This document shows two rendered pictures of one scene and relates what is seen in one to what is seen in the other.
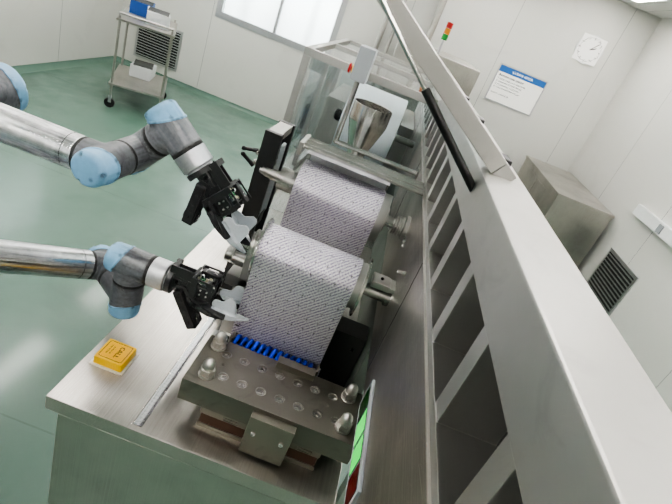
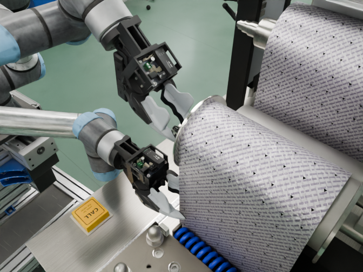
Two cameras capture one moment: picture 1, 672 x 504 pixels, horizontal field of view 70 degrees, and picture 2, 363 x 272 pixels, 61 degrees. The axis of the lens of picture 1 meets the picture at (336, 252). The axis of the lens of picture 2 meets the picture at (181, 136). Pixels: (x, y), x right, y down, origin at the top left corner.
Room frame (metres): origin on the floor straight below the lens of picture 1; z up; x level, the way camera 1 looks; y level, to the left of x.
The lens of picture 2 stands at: (0.68, -0.08, 1.64)
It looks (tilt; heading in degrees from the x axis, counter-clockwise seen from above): 45 degrees down; 44
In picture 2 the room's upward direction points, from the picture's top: straight up
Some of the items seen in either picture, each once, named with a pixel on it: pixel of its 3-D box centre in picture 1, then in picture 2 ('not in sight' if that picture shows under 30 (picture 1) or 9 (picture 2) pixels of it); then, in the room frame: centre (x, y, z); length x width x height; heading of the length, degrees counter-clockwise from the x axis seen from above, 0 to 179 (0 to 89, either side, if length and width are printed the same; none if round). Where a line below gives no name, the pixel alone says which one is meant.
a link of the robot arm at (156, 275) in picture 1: (162, 274); (118, 148); (0.93, 0.37, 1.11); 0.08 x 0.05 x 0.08; 1
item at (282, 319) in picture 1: (285, 323); (227, 234); (0.94, 0.05, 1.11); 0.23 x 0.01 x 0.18; 91
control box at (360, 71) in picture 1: (361, 63); not in sight; (1.54, 0.15, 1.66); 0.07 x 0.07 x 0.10; 1
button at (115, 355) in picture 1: (115, 355); (90, 213); (0.83, 0.40, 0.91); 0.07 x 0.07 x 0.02; 1
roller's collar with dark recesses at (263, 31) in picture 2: (289, 181); (274, 36); (1.24, 0.19, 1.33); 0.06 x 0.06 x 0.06; 1
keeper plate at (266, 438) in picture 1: (266, 439); not in sight; (0.72, -0.02, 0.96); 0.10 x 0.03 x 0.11; 91
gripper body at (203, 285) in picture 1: (194, 284); (139, 165); (0.93, 0.28, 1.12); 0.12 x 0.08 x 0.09; 91
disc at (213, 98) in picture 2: (261, 246); (201, 133); (0.99, 0.17, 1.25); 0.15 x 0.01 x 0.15; 1
